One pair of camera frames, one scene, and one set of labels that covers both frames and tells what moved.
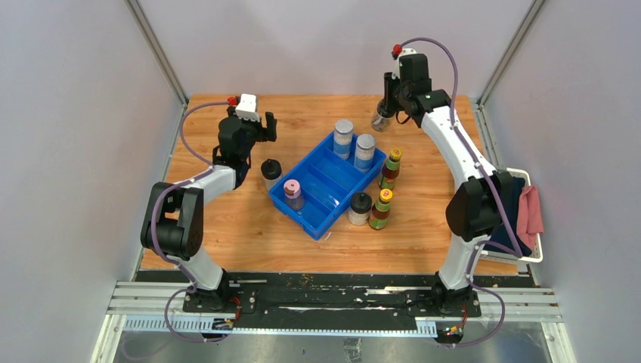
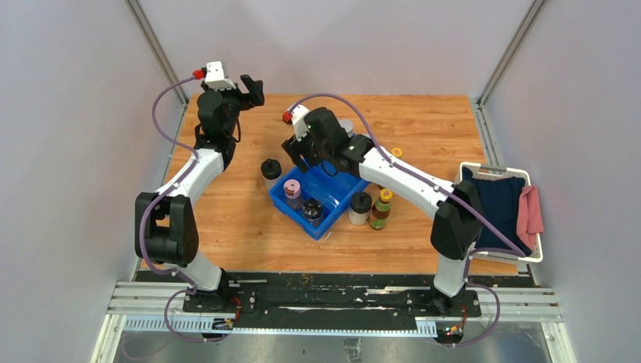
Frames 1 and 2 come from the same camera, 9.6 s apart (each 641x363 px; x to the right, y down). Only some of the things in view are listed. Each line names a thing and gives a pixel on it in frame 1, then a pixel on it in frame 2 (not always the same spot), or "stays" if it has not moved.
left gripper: [262, 133] -> [252, 99]
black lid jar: [360, 204] stays
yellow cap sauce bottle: [379, 215] stays
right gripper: [391, 83] -> [295, 149]
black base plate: [335, 300] stays
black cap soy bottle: [382, 123] -> [313, 212]
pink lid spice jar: [292, 193] stays
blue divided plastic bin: [328, 183] stays
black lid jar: [271, 171] stays
